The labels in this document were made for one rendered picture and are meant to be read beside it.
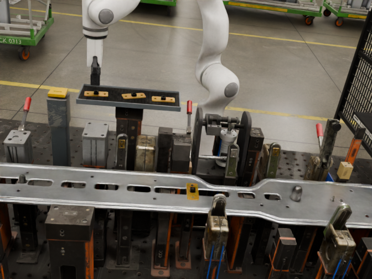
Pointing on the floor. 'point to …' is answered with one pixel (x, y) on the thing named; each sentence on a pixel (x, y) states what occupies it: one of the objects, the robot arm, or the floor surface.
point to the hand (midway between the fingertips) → (95, 77)
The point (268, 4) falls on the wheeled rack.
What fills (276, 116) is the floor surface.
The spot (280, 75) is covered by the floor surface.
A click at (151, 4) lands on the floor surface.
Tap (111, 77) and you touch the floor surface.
